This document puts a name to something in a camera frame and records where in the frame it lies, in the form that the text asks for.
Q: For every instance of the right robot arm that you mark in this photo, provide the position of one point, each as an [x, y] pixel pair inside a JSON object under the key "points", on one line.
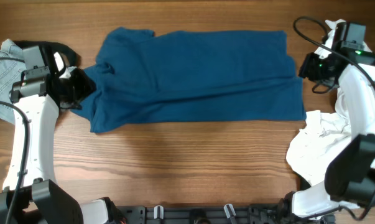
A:
{"points": [[349, 182]]}

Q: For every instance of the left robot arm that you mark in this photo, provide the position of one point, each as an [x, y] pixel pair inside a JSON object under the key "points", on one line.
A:
{"points": [[30, 193]]}

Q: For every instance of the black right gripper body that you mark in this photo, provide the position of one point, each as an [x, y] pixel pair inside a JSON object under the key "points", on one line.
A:
{"points": [[309, 66]]}

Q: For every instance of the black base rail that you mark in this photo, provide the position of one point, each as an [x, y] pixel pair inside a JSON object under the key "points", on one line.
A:
{"points": [[253, 214]]}

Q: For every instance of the black garment behind jeans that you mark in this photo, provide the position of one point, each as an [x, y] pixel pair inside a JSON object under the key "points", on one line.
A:
{"points": [[72, 56]]}

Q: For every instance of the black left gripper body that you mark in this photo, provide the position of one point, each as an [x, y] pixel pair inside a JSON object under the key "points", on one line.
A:
{"points": [[79, 86]]}

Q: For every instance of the light blue denim jeans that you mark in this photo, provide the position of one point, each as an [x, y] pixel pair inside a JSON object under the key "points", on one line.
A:
{"points": [[10, 70]]}

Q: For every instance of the white cloth pile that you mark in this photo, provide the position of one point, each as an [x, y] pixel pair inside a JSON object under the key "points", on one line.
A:
{"points": [[326, 135]]}

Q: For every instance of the blue t-shirt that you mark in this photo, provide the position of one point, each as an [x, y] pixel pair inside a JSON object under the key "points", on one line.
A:
{"points": [[234, 75]]}

